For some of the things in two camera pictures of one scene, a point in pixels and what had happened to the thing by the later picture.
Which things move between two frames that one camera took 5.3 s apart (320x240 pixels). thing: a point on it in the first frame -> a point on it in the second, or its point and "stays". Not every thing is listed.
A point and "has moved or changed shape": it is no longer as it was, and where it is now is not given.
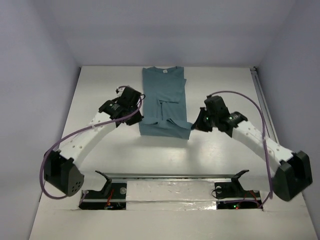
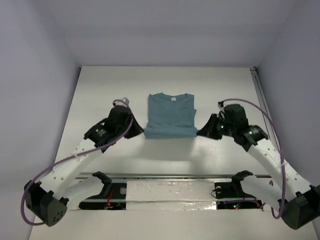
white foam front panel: (170, 195) stays
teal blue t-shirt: (164, 103) has moved or changed shape
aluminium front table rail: (247, 177) stays
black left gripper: (133, 116) -> (131, 124)
